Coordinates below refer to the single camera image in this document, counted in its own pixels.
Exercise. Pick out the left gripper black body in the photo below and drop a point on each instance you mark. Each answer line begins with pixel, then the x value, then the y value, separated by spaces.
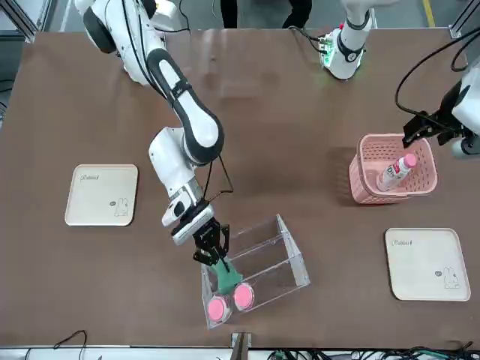
pixel 448 120

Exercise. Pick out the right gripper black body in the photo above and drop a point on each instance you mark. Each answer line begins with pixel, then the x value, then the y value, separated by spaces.
pixel 208 238

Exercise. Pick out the green cloth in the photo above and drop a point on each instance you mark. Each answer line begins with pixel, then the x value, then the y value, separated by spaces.
pixel 227 281

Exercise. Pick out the pink cap milk bottle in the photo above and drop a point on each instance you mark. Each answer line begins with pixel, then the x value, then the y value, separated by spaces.
pixel 219 308
pixel 393 173
pixel 243 296

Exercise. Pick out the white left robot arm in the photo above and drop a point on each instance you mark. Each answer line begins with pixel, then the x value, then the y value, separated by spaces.
pixel 348 56

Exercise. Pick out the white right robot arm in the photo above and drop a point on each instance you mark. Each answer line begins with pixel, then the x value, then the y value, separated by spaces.
pixel 168 157

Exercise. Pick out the clear acrylic shelf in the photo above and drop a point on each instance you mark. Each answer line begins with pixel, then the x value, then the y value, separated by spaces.
pixel 270 247

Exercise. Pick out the pink plastic basket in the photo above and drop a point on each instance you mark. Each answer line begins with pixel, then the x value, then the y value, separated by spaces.
pixel 360 183

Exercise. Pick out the white desk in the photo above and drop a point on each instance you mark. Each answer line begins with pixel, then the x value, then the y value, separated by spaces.
pixel 150 354

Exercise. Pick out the cream rabbit print tray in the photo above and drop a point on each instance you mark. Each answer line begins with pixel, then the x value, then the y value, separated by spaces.
pixel 423 270
pixel 101 195

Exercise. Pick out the person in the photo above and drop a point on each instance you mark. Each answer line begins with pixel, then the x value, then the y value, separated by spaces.
pixel 228 13

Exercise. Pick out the white box with orange label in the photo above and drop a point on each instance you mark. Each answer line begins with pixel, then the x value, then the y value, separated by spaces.
pixel 167 7

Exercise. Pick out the grey right wrist camera housing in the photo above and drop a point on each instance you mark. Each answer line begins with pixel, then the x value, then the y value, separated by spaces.
pixel 191 225

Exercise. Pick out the grey wrist camera housing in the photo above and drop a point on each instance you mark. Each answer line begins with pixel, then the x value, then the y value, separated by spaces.
pixel 463 150
pixel 191 225

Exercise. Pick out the grey left wrist camera housing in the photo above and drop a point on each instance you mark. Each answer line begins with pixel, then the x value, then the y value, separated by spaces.
pixel 463 150

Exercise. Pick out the aluminium frame post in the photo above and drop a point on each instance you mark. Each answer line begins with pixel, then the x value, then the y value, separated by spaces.
pixel 240 347

